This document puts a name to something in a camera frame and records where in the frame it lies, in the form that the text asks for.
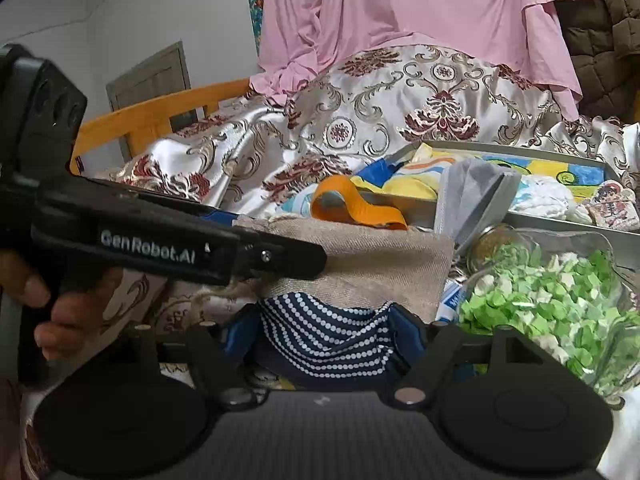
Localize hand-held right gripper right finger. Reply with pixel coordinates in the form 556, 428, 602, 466
387, 304, 551, 407

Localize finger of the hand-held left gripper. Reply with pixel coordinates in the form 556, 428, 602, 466
82, 176, 241, 226
205, 234, 328, 282

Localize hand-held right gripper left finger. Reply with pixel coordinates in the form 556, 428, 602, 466
122, 309, 262, 408

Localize beige burlap pouch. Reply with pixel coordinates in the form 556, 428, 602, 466
232, 215, 456, 323

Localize navy dotted sock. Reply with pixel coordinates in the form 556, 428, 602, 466
252, 296, 401, 386

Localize orange strap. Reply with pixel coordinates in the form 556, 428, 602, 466
310, 175, 408, 231

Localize grey cloth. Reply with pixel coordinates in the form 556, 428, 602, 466
434, 159, 523, 256

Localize cartoon print metal tray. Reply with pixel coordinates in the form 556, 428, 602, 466
350, 140, 640, 233

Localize person's left hand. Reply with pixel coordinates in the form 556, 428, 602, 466
0, 254, 125, 361

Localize blue white carton box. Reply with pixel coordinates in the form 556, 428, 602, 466
435, 280, 468, 321

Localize blue orange print cloth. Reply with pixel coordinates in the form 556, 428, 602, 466
277, 192, 326, 218

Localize bag of green paper pieces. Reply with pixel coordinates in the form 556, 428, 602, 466
450, 227, 640, 406

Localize floral satin blanket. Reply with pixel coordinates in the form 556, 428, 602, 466
22, 44, 640, 480

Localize pink bed sheet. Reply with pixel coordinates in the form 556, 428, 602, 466
248, 0, 598, 122

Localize brown quilted jacket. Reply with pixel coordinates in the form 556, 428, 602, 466
552, 0, 640, 123

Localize wooden bed rail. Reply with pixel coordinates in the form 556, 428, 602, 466
70, 78, 251, 177

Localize grey wall panel door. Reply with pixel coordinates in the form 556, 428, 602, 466
106, 41, 192, 133

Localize blue green wall poster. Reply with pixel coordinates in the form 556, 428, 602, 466
248, 0, 266, 56

